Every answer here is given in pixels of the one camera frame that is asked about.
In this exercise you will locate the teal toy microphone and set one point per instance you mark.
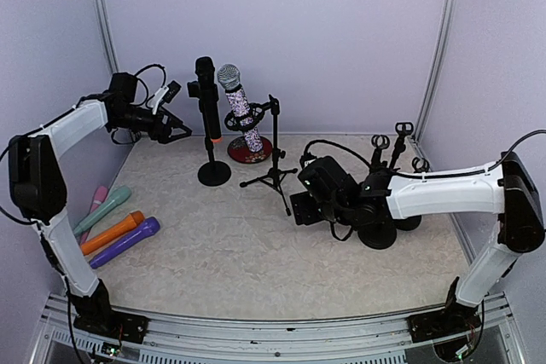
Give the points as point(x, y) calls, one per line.
point(115, 198)

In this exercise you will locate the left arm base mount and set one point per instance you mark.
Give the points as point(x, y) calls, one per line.
point(125, 327)

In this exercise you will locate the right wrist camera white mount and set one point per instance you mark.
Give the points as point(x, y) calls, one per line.
point(306, 160)

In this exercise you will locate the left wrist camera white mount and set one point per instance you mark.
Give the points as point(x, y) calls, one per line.
point(163, 95)

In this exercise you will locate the black round-base mic stand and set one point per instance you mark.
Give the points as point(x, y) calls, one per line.
point(214, 172)

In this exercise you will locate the black stand for orange mic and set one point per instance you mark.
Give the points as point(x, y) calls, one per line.
point(380, 143)

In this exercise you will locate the red floral plate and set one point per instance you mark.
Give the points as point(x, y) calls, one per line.
point(241, 153)

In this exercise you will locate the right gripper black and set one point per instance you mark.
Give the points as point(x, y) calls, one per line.
point(304, 212)

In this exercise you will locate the glitter silver-head microphone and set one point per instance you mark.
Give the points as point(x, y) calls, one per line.
point(229, 78)

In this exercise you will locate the pink toy microphone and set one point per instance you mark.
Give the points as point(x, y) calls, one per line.
point(100, 196)

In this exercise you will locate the aluminium frame post right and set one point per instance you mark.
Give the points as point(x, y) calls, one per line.
point(436, 67)

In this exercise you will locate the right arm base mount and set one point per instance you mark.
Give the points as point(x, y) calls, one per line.
point(441, 323)

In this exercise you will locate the aluminium frame post left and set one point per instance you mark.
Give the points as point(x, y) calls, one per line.
point(106, 35)

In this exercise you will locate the black microphone orange tip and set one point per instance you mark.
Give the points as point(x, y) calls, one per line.
point(205, 72)

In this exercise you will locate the black tripod mic stand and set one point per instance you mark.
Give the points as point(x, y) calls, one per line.
point(274, 177)

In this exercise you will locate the aluminium frame post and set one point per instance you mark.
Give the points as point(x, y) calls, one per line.
point(106, 35)
point(436, 67)

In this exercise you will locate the orange toy microphone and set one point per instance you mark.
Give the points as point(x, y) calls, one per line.
point(113, 233)

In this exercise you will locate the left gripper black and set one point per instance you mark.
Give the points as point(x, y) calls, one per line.
point(161, 131)

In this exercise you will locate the purple-head microphone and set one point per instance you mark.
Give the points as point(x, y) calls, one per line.
point(149, 227)

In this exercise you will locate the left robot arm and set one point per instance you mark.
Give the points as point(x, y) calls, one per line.
point(38, 189)

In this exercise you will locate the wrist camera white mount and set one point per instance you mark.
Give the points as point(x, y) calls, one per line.
point(163, 95)
point(306, 160)

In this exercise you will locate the aluminium front rail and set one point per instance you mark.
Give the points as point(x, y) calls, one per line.
point(383, 338)

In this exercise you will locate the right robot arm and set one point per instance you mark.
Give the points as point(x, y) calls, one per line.
point(388, 201)

